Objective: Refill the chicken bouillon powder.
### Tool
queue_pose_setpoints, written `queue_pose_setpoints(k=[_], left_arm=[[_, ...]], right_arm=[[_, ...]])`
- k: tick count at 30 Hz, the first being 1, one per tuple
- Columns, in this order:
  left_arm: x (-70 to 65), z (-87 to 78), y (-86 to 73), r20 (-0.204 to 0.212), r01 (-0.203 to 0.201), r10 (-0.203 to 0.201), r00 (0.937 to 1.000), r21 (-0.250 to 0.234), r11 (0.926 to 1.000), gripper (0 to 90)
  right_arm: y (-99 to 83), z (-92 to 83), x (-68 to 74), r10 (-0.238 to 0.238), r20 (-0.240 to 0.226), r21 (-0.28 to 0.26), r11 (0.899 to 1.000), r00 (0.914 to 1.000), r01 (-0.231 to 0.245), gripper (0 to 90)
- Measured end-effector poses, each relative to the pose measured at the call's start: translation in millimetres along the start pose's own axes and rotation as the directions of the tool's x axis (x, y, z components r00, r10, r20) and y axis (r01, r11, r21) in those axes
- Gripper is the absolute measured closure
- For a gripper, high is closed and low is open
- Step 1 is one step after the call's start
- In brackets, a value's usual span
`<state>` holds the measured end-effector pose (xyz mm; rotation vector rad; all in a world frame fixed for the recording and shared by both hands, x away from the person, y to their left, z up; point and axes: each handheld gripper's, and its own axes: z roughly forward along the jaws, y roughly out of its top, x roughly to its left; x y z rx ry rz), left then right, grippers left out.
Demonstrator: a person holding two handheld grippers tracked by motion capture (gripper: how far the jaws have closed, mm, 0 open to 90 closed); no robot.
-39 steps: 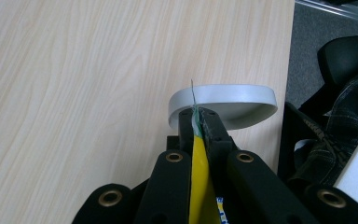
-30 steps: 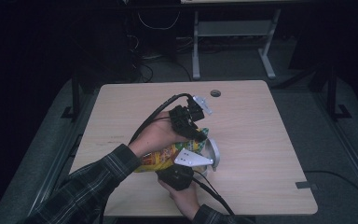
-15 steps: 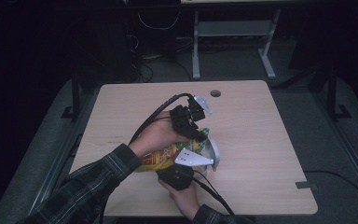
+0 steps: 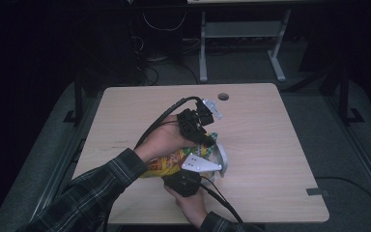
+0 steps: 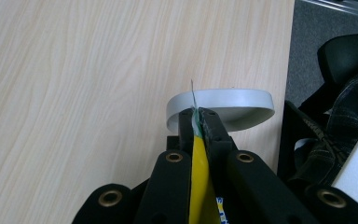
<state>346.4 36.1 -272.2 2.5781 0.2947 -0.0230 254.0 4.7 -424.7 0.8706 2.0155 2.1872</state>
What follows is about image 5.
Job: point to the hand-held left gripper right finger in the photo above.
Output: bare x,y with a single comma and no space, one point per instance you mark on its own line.
214,137

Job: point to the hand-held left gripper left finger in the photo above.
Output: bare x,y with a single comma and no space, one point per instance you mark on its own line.
186,130

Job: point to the yellow pouch with green cap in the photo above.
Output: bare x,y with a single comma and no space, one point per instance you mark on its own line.
200,174

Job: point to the black rounded object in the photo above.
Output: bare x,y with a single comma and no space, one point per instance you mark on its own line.
345,56

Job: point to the aluminium rail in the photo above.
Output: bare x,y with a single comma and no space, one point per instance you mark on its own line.
341,5

